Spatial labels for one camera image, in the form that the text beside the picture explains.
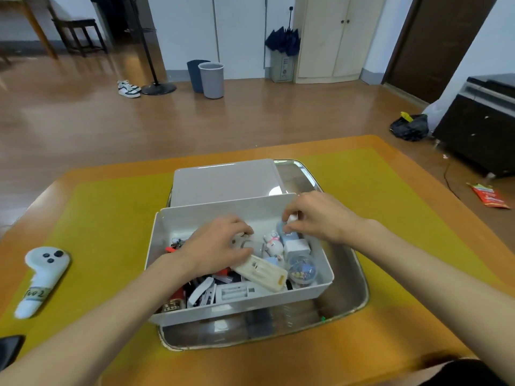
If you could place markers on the dark blue trash bin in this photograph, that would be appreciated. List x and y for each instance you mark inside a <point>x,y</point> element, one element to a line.
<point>194,76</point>

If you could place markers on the gray trash bin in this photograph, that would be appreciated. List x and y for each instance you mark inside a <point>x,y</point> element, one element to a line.
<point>212,82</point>

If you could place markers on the white box lid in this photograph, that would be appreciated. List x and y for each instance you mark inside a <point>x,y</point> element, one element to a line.
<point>225,180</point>

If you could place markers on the cream two-door cabinet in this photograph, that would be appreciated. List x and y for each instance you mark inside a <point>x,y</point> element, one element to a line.
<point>322,36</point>

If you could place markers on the dark brown door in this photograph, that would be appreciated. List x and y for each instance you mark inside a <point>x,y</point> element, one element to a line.
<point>434,44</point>

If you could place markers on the person's black trousers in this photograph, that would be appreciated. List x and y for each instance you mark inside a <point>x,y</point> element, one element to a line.
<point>462,375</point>

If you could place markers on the stainless steel tray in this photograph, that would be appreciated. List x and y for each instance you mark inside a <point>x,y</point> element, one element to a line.
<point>346,293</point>

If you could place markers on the red marker pen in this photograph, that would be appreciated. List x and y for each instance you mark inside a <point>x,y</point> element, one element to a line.
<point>222,273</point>

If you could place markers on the person's left hand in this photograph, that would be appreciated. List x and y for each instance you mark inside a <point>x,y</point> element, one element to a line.
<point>213,245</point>

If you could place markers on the yellow table mat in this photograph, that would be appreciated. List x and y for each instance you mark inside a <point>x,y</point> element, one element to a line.
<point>100,237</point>

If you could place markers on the navy folded umbrella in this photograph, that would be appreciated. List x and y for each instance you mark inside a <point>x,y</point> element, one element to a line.
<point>283,42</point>

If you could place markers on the white bunny figurine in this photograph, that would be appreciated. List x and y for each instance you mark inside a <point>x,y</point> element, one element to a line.
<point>274,247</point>

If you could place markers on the white built-in wardrobe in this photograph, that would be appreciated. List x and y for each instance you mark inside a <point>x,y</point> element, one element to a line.
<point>185,28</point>

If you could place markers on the light blue small box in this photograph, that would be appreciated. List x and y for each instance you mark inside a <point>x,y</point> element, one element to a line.
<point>273,260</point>
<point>281,231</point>

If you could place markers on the person's left forearm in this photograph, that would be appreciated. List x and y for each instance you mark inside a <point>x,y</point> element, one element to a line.
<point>100,325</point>

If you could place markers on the black smartphone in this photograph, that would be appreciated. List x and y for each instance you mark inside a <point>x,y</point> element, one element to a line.
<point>10,349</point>

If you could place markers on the white sneaker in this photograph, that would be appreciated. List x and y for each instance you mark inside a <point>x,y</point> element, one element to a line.
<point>125,83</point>
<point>129,93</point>

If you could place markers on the white tube black cap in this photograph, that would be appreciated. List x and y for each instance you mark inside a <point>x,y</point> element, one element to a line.
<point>289,286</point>

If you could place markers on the black low cabinet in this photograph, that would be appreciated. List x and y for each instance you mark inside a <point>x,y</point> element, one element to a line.
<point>474,132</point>

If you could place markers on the person's right forearm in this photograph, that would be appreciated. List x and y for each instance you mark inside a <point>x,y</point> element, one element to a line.
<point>434,277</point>

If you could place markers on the white mini fan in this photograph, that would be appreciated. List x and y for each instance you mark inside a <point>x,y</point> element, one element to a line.
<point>253,248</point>

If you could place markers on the gray metal safe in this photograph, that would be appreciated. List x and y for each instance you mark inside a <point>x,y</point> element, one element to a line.
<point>281,68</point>

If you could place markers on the red cylindrical can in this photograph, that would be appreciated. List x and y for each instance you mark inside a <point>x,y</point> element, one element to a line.
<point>175,303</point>

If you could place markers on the black coat stand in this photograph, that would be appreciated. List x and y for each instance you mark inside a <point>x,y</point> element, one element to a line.
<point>159,89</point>

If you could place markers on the person's right hand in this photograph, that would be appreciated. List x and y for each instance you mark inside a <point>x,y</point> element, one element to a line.
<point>326,217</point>

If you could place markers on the white charger cube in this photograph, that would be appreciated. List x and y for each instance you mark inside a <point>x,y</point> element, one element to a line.
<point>297,249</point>

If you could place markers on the white plastic battery holder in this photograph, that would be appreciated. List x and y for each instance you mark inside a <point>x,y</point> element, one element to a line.
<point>237,294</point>

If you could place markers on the dark wooden stool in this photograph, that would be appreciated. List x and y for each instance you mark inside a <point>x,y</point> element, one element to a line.
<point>76,23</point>

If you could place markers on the wooden side table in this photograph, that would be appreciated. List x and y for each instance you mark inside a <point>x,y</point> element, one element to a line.
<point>24,1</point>

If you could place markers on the white storage box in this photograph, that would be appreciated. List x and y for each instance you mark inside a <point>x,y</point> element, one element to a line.
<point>181,221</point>

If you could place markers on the clear round clip container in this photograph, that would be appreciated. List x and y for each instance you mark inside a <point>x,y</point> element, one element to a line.
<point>302,270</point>

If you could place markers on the black garbage bag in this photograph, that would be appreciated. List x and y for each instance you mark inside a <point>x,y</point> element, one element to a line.
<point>410,128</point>

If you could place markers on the white handheld controller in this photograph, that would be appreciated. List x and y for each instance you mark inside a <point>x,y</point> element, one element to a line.
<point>44,265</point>

